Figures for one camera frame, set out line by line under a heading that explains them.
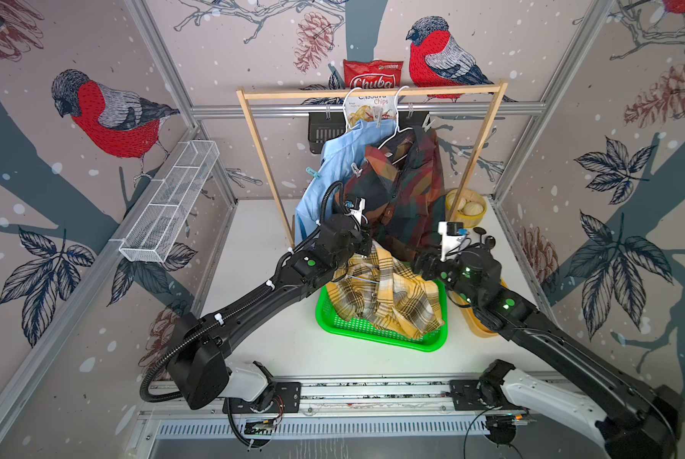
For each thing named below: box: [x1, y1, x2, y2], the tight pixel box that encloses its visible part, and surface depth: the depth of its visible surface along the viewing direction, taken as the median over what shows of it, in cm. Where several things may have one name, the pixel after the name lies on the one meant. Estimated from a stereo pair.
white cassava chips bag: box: [345, 95, 398, 130], surface depth 87 cm
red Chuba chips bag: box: [342, 59, 404, 90], surface depth 87 cm
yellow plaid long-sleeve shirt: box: [326, 243, 445, 340], surface depth 77 cm
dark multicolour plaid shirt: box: [335, 126, 447, 263], surface depth 91 cm
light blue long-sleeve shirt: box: [294, 119, 398, 245], surface depth 71 cm
